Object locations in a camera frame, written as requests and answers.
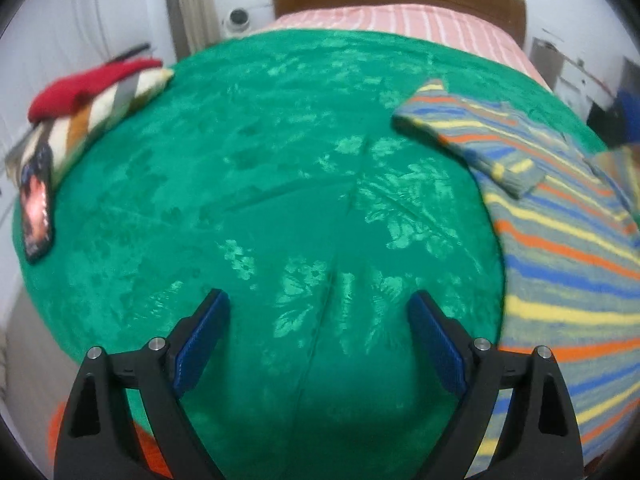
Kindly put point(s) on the white side cabinet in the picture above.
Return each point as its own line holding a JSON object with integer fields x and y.
{"x": 569, "y": 80}

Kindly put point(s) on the beige curtain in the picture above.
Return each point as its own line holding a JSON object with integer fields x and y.
{"x": 194, "y": 26}

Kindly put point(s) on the pink striped bed sheet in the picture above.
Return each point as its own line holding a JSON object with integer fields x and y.
{"x": 452, "y": 29}

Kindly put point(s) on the orange garment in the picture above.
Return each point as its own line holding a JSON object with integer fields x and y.
{"x": 150, "y": 450}

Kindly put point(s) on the multicolour striped knit sweater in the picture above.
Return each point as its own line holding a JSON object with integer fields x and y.
{"x": 570, "y": 249}

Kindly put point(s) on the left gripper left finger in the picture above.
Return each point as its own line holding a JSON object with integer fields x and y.
{"x": 97, "y": 439}

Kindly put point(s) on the green floral blanket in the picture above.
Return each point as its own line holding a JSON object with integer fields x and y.
{"x": 270, "y": 168}

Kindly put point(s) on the red folded garment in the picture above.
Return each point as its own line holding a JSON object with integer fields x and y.
{"x": 67, "y": 95}

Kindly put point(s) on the black blue clothes pile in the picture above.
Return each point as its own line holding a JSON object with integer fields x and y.
{"x": 620, "y": 123}

